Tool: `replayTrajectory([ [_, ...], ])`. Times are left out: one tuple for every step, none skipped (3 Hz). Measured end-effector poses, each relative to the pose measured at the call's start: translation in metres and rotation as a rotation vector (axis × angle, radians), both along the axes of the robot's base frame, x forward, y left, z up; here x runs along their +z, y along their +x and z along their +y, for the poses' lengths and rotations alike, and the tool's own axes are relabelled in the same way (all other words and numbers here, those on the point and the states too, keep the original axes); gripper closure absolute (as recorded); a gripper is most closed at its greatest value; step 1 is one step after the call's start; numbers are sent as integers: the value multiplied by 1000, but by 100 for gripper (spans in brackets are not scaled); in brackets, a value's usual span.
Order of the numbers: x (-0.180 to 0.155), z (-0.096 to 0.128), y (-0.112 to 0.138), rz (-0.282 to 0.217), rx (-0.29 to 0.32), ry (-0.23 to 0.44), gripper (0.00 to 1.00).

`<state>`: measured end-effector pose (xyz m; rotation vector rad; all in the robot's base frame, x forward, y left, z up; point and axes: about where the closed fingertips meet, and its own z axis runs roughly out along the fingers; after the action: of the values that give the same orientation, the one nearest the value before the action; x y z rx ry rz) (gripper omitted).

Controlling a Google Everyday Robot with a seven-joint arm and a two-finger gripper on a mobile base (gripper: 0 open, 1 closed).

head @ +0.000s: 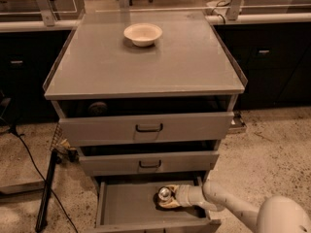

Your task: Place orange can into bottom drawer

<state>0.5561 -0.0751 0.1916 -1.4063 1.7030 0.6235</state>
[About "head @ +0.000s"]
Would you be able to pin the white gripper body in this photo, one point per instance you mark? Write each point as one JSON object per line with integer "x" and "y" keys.
{"x": 183, "y": 195}

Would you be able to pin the grey metal post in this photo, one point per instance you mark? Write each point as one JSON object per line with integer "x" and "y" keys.
{"x": 234, "y": 0}
{"x": 46, "y": 12}

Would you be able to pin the grey drawer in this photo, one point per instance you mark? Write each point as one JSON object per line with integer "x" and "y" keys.
{"x": 137, "y": 159}
{"x": 127, "y": 204}
{"x": 146, "y": 120}

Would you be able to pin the middle grey drawer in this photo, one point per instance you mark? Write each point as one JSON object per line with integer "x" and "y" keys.
{"x": 137, "y": 159}

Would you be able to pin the bottom grey drawer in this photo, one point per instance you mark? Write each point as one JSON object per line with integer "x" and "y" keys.
{"x": 127, "y": 204}

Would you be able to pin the top grey drawer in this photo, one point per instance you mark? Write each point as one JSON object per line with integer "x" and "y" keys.
{"x": 146, "y": 120}

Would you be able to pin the white paper bowl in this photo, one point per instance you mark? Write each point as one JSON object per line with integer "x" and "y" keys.
{"x": 142, "y": 34}

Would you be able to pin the grey drawer cabinet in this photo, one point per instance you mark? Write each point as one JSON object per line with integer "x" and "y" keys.
{"x": 187, "y": 60}

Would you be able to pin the wire basket with items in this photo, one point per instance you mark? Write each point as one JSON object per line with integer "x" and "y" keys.
{"x": 61, "y": 145}

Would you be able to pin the black stand leg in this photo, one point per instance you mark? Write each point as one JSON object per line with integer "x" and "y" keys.
{"x": 46, "y": 195}

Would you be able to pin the grey metal post right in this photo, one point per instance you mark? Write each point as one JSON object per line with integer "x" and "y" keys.
{"x": 234, "y": 0}

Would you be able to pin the round object in top drawer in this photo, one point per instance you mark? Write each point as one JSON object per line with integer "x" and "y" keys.
{"x": 97, "y": 109}

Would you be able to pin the grey metal post left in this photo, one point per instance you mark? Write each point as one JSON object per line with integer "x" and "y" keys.
{"x": 46, "y": 12}

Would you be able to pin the orange soda can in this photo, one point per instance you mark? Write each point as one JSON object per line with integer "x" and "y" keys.
{"x": 164, "y": 194}

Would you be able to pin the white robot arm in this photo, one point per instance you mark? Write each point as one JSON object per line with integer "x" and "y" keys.
{"x": 277, "y": 214}

